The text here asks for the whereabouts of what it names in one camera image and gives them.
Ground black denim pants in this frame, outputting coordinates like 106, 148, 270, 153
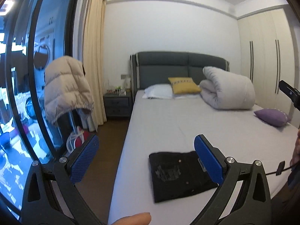
149, 151, 218, 203

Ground person's right hand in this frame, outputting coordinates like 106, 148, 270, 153
290, 130, 300, 166

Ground person's left hand thumb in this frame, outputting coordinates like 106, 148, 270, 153
112, 212, 152, 225

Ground purple cushion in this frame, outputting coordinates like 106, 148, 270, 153
254, 108, 291, 128

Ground red and white shoe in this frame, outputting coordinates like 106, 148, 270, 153
66, 126, 91, 155

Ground white rolled duvet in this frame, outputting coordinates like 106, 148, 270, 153
199, 67, 256, 110

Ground beige puffer jacket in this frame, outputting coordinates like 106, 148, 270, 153
44, 56, 94, 125

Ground dark grey nightstand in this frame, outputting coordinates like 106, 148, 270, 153
103, 91, 133, 118

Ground white bed mattress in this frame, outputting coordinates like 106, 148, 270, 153
109, 91, 297, 224

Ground yellow pillow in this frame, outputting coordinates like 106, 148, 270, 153
168, 77, 201, 95

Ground white pillow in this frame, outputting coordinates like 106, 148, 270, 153
142, 84, 173, 100

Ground grey upholstered headboard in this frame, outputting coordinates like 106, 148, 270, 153
130, 51, 230, 98

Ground black framed glass door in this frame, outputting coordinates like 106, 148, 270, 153
1, 0, 78, 217

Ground beige curtain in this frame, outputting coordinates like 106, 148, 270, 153
83, 0, 107, 128

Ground black cable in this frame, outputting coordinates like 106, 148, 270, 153
264, 160, 296, 177

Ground cream wardrobe with black handles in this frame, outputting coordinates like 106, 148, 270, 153
237, 6, 296, 117

